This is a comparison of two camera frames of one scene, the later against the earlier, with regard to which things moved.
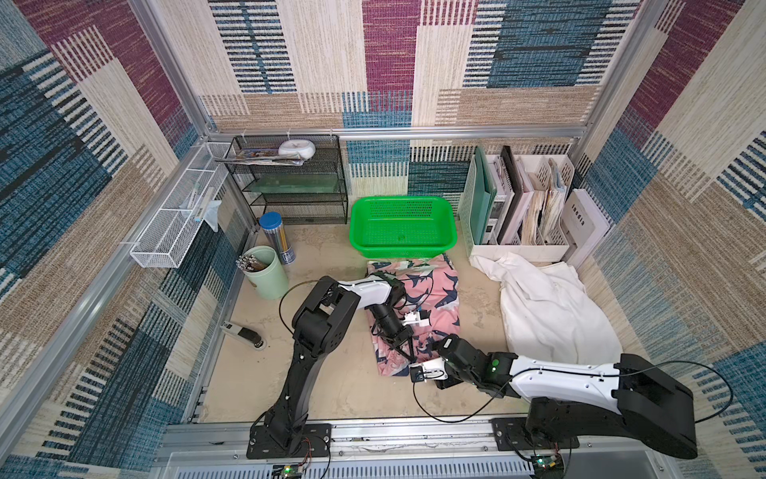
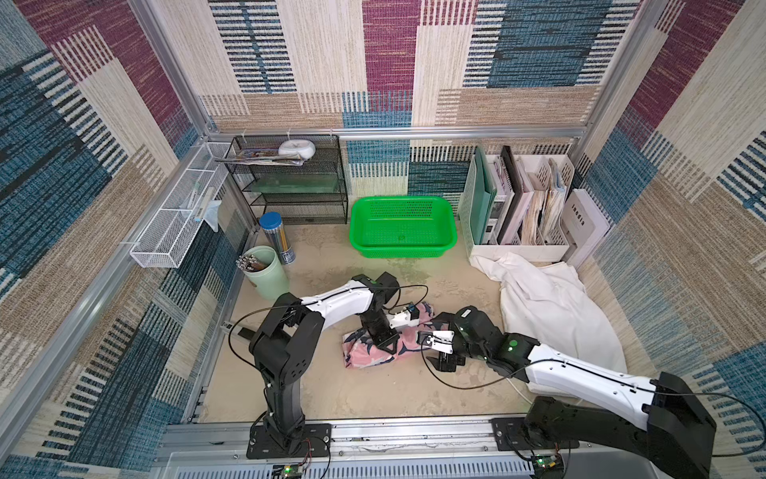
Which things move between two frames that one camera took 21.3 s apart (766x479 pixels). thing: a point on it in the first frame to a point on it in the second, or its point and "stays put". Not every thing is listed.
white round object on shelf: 304,148 stays put
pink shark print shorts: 431,284 to 360,353
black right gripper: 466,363 to 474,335
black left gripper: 402,338 stays put
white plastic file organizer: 516,204 stays put
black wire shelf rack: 291,180 stays put
